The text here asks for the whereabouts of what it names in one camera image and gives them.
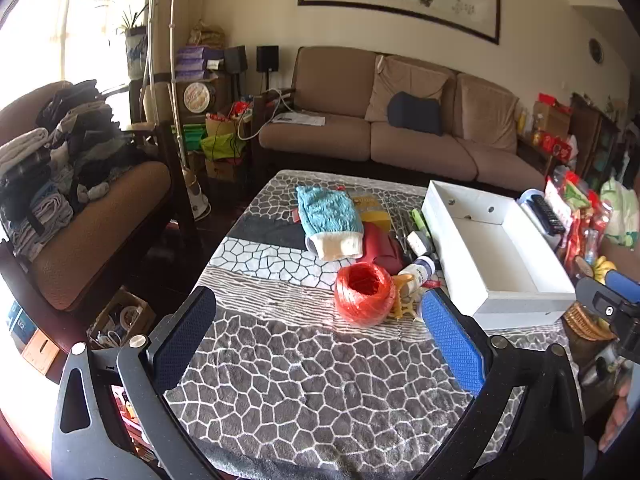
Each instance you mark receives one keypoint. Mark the small bottle with dark label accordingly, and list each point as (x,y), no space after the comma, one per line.
(422,270)

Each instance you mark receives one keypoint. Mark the metal grater tool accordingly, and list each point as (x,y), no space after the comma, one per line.
(397,225)

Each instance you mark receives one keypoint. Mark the cardboard box of clutter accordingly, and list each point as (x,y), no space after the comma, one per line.
(120,320)

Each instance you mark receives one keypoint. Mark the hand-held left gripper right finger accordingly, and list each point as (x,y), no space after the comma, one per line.
(452,340)

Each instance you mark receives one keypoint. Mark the brown armchair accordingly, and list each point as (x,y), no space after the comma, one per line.
(100,240)

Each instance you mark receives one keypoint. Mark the bananas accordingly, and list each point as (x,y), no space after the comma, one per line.
(605,266)

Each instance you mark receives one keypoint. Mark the pile of red snack packets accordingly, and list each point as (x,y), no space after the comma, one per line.
(580,210)

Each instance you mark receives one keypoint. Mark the navy cushion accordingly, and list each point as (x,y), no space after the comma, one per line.
(415,112)

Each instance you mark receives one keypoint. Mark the stack of purple boxes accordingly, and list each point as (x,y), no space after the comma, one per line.
(192,62)

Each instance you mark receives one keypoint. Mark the round wall ornament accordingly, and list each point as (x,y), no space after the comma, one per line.
(596,50)

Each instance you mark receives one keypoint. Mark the yellow box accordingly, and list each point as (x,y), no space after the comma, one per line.
(375,217)

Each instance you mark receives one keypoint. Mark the black speaker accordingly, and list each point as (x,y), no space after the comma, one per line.
(235,60)
(267,58)

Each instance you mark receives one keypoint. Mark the white garment steamer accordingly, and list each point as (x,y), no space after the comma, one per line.
(197,195)

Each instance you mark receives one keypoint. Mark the round tin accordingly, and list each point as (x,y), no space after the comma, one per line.
(197,97)

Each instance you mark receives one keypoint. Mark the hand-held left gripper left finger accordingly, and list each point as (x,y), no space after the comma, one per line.
(182,340)

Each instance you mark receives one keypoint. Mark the red pouch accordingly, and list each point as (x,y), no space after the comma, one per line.
(382,250)

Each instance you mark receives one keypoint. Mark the wicker basket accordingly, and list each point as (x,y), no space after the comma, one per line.
(587,320)

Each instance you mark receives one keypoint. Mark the wooden cabinet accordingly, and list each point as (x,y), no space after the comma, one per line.
(592,135)

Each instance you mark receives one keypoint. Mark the wooden box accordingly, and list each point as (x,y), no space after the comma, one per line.
(42,352)

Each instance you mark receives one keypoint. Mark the brown sofa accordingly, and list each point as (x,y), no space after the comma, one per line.
(320,135)

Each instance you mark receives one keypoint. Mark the grey patterned blanket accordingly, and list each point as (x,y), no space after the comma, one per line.
(300,385)

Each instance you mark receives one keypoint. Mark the beige cushion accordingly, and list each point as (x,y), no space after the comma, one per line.
(405,77)
(487,110)

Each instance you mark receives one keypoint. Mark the blue knit mitt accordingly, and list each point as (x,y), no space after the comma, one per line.
(325,215)

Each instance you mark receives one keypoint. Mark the white rectangular box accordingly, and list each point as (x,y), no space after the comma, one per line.
(500,260)

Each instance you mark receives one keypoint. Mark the potted plant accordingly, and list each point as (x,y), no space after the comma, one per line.
(135,45)

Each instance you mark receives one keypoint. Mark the red gift boxes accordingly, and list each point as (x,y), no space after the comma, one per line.
(550,125)

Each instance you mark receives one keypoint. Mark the blue box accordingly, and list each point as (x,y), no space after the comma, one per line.
(20,320)

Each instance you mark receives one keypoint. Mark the red twine ball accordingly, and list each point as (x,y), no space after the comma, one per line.
(360,305)

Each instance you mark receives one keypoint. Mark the white plastic bag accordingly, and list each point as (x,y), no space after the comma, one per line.
(620,210)

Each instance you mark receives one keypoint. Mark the person's right hand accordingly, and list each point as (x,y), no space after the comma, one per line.
(617,415)

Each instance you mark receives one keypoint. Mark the papers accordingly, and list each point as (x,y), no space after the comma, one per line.
(300,119)

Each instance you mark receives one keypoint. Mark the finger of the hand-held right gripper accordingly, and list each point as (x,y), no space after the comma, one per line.
(625,285)
(600,299)

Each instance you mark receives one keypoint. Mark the white tube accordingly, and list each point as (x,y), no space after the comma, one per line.
(417,242)

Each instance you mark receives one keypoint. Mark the green bag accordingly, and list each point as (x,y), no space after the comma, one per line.
(217,145)

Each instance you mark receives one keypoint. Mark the pile of folded clothes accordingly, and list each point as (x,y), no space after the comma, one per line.
(65,160)

